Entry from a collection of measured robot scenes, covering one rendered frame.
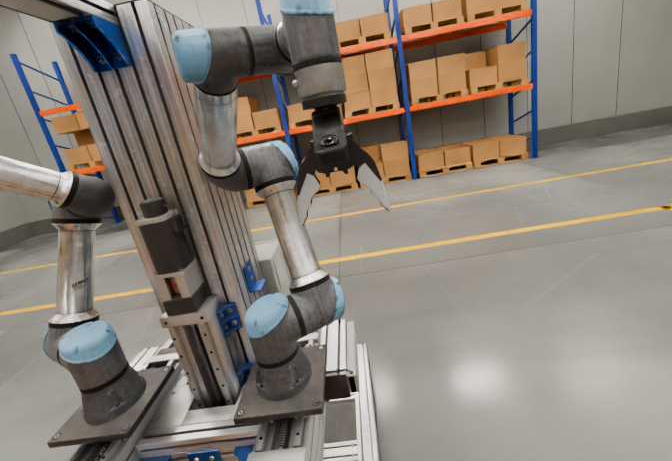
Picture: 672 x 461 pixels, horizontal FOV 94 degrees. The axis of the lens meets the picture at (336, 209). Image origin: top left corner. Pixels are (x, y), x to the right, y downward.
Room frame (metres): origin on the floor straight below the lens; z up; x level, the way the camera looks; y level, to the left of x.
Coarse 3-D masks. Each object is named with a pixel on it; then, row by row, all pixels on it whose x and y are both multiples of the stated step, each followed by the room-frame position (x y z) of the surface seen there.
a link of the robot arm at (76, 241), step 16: (64, 208) 0.87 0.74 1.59; (64, 224) 0.87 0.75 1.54; (80, 224) 0.89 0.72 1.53; (96, 224) 0.92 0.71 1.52; (64, 240) 0.87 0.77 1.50; (80, 240) 0.89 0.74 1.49; (64, 256) 0.86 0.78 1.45; (80, 256) 0.87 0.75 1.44; (64, 272) 0.85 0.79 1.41; (80, 272) 0.86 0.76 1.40; (64, 288) 0.83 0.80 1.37; (80, 288) 0.85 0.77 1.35; (64, 304) 0.82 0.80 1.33; (80, 304) 0.84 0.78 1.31; (64, 320) 0.80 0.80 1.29; (80, 320) 0.81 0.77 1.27; (96, 320) 0.85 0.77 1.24; (48, 336) 0.79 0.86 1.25; (48, 352) 0.78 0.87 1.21
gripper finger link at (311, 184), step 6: (306, 180) 0.50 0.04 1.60; (312, 180) 0.50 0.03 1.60; (318, 180) 0.51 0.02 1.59; (306, 186) 0.50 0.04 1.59; (312, 186) 0.50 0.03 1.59; (318, 186) 0.50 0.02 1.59; (300, 192) 0.50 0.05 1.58; (306, 192) 0.50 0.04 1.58; (312, 192) 0.50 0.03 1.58; (300, 198) 0.50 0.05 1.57; (306, 198) 0.50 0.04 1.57; (300, 204) 0.50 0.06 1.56; (306, 204) 0.50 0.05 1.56; (300, 210) 0.50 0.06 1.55; (306, 210) 0.50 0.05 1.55; (300, 216) 0.51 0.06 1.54; (306, 216) 0.50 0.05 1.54; (300, 222) 0.51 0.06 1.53
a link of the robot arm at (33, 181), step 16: (0, 160) 0.73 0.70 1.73; (16, 160) 0.77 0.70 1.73; (0, 176) 0.72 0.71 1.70; (16, 176) 0.74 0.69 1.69; (32, 176) 0.76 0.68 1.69; (48, 176) 0.78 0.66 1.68; (64, 176) 0.81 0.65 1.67; (80, 176) 0.84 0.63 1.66; (16, 192) 0.75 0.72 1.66; (32, 192) 0.76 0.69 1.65; (48, 192) 0.77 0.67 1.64; (64, 192) 0.79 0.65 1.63; (80, 192) 0.81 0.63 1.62; (96, 192) 0.85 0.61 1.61; (112, 192) 0.91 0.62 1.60; (80, 208) 0.82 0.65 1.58; (96, 208) 0.85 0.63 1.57
